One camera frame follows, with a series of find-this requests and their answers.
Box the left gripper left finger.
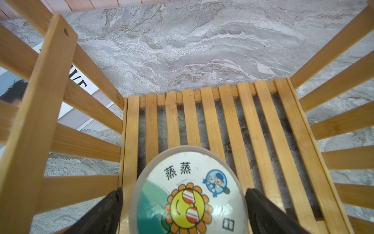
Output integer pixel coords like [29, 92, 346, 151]
[64, 187, 123, 234]

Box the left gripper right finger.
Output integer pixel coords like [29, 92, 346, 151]
[245, 189, 308, 234]

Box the bamboo two-tier shelf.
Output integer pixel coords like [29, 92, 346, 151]
[1, 1, 374, 234]

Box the Loewe magazine book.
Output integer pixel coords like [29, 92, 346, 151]
[0, 42, 115, 159]

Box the glass jar sunflower lid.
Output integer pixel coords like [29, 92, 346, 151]
[129, 146, 249, 234]

